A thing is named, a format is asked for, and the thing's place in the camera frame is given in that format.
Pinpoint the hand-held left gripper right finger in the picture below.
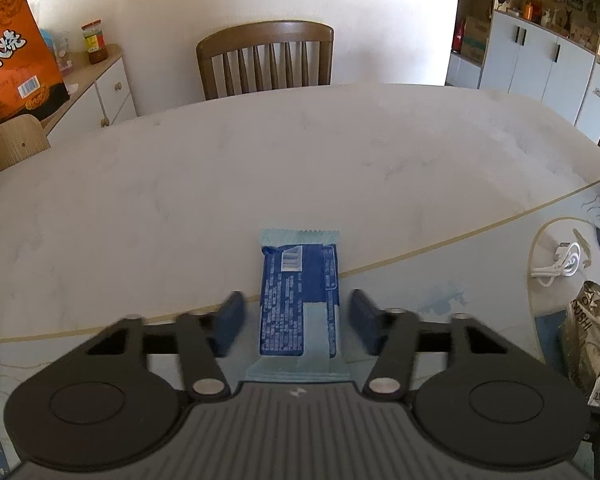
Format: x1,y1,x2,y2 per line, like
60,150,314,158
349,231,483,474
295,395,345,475
347,287,512,401

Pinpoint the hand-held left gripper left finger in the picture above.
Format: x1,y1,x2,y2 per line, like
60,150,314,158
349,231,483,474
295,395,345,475
82,290,246,401

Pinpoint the blue snack packet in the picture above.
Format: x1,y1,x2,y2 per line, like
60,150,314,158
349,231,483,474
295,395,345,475
245,228,351,383

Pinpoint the white marble desktop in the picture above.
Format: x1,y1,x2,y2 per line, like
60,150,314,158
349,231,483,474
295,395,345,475
0,82,600,480

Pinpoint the printed table mat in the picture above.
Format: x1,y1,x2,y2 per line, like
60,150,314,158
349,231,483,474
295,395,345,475
0,172,600,480

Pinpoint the gold foil bag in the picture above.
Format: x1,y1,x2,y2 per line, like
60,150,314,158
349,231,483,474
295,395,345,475
560,280,600,408

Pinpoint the white sideboard with wooden top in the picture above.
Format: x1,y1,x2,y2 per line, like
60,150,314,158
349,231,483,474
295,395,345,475
44,44,138,148

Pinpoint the dark wooden chair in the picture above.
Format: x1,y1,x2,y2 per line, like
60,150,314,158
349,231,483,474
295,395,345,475
196,20,335,102

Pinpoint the light wooden chair back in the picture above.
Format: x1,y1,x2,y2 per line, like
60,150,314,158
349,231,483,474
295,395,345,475
0,114,52,181

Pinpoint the brown cardboard box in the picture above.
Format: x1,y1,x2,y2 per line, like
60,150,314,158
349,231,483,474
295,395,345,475
461,16,491,64

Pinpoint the sauce jar with red lid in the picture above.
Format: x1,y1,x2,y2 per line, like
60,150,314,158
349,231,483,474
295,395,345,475
81,20,109,65

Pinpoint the blue plastic container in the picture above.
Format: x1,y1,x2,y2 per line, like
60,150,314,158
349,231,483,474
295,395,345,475
40,30,74,73

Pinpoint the large orange bag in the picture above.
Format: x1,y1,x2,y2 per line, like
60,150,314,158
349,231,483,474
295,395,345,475
0,0,71,133

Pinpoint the white cable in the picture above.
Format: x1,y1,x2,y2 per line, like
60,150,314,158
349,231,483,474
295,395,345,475
530,241,584,288

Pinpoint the white and wood wall cabinet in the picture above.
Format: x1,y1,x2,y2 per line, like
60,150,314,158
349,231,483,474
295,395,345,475
445,0,600,142

